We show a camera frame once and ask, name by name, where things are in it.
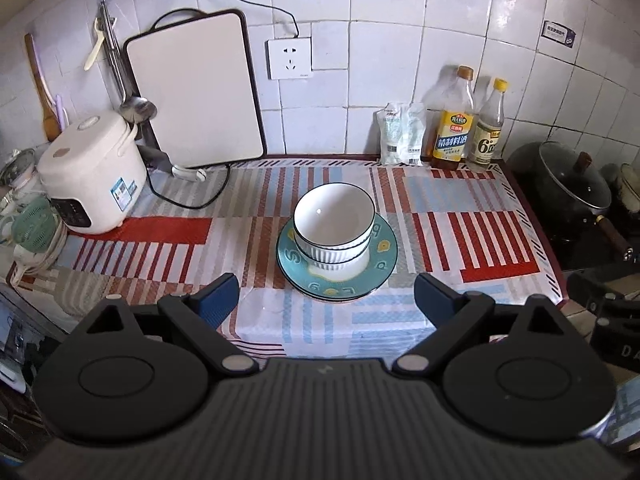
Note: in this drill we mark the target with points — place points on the metal ladle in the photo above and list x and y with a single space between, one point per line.
136 109

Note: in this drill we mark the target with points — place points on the wooden spatula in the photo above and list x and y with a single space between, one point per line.
50 122

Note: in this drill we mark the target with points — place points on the black gas stove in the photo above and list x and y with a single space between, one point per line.
575 245

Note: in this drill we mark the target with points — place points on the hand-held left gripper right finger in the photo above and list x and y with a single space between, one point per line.
432 300

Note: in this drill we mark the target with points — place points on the cooking wine bottle yellow label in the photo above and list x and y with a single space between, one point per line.
452 140

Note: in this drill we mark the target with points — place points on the white wall socket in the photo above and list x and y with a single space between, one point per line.
289 58

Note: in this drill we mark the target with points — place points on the white cutting board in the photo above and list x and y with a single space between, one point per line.
195 90

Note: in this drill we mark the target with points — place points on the glass wok lid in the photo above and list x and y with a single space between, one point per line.
570 180

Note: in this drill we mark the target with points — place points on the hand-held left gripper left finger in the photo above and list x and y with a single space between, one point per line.
217 300

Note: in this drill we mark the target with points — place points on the white rice cooker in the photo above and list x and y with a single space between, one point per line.
95 170

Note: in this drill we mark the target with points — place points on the blue fried egg plate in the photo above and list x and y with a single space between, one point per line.
382 250

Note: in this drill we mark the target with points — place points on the white plastic seasoning bag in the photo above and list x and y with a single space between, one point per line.
392 135
417 130

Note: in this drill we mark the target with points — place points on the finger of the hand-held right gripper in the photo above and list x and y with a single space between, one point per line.
600 285

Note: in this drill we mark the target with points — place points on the black wok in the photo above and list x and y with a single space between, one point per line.
525 175

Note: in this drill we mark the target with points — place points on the clear vinegar bottle yellow cap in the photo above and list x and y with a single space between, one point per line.
487 147

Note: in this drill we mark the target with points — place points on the white rice paddle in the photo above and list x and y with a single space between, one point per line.
92 55

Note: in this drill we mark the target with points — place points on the striped tablecloth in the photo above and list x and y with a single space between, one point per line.
475 240

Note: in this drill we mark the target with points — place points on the white ribbed bowl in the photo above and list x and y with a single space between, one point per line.
320 256
332 269
330 210

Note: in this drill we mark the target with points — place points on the cream enamel pot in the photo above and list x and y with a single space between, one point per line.
631 180

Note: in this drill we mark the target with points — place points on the glass pot lid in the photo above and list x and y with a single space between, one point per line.
20 165

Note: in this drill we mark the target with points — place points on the green plastic strainer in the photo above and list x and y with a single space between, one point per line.
35 220

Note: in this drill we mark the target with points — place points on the blue wall sticker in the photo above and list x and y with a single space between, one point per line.
558 34

